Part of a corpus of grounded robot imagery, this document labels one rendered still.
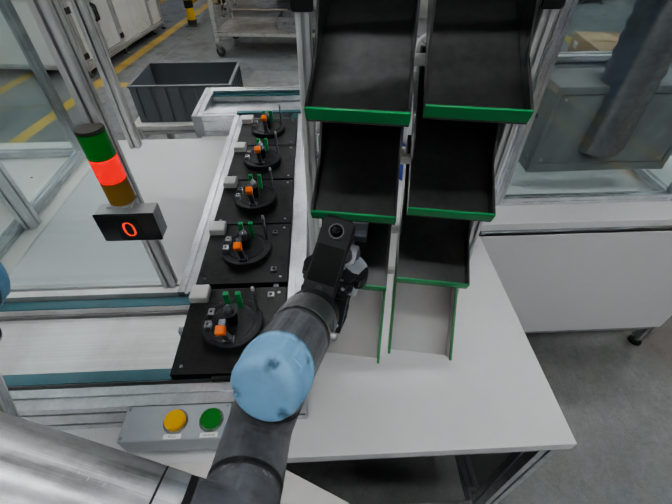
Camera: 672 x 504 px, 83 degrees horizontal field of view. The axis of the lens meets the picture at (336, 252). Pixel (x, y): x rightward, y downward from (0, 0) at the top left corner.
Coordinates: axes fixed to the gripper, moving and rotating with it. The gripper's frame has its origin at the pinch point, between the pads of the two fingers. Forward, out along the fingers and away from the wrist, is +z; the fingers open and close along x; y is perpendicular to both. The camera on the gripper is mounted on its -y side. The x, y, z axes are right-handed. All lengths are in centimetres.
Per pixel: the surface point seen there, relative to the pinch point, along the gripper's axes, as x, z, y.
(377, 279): 6.4, 2.9, 4.1
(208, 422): -18.1, -9.8, 37.3
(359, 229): 0.9, 4.9, -3.7
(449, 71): 9.2, -4.0, -31.1
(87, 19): -119, 69, -36
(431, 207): 12.0, -1.1, -11.9
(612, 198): 80, 99, -12
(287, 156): -41, 80, -3
